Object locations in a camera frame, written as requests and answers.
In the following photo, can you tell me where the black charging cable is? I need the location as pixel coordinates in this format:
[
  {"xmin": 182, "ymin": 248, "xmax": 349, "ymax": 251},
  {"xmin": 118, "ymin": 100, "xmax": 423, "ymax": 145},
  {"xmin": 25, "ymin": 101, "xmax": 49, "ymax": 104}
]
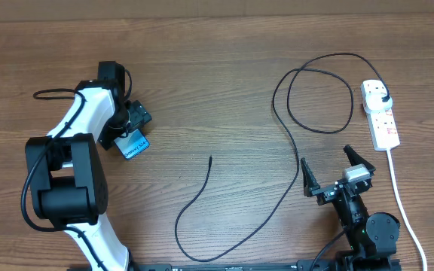
[{"xmin": 174, "ymin": 52, "xmax": 392, "ymax": 263}]

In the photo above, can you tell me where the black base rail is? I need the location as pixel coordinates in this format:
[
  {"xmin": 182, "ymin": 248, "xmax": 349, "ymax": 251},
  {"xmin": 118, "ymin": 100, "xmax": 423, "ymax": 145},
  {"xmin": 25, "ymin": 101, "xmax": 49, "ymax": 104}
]
[{"xmin": 67, "ymin": 258, "xmax": 402, "ymax": 271}]

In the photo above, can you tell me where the white charger plug adapter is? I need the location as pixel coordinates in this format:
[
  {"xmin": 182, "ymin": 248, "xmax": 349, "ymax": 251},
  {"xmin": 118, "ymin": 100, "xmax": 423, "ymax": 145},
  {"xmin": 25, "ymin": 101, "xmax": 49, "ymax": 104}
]
[{"xmin": 363, "ymin": 93, "xmax": 393, "ymax": 114}]

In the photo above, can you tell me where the smartphone with blue screen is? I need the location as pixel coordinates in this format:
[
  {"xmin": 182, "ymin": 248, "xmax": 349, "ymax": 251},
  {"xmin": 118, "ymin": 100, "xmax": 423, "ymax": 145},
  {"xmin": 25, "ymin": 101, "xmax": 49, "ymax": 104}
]
[{"xmin": 115, "ymin": 129, "xmax": 150, "ymax": 160}]

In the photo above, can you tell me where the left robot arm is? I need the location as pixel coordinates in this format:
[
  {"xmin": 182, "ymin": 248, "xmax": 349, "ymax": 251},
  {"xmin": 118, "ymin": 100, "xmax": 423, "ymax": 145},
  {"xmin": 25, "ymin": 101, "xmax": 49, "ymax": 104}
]
[{"xmin": 20, "ymin": 61, "xmax": 151, "ymax": 270}]

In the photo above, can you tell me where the white power strip cord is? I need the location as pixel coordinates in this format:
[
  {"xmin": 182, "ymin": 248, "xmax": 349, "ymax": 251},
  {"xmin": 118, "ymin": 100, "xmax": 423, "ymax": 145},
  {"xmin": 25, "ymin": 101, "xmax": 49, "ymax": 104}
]
[{"xmin": 385, "ymin": 148, "xmax": 429, "ymax": 271}]

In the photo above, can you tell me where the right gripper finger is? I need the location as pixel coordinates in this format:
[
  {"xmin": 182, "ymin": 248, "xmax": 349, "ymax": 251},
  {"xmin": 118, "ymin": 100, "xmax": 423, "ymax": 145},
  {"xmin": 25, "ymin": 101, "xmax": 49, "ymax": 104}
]
[
  {"xmin": 343, "ymin": 145, "xmax": 376, "ymax": 175},
  {"xmin": 300, "ymin": 158, "xmax": 320, "ymax": 197}
]

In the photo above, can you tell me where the white power strip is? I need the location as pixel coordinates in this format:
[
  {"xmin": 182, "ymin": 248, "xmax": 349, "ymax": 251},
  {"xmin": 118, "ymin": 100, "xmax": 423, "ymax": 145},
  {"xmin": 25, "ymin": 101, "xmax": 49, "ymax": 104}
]
[{"xmin": 360, "ymin": 80, "xmax": 400, "ymax": 151}]

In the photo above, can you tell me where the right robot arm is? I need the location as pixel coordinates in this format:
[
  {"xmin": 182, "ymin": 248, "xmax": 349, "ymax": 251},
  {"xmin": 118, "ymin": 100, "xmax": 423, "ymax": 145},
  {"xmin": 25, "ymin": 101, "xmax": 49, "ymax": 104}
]
[{"xmin": 296, "ymin": 145, "xmax": 402, "ymax": 271}]

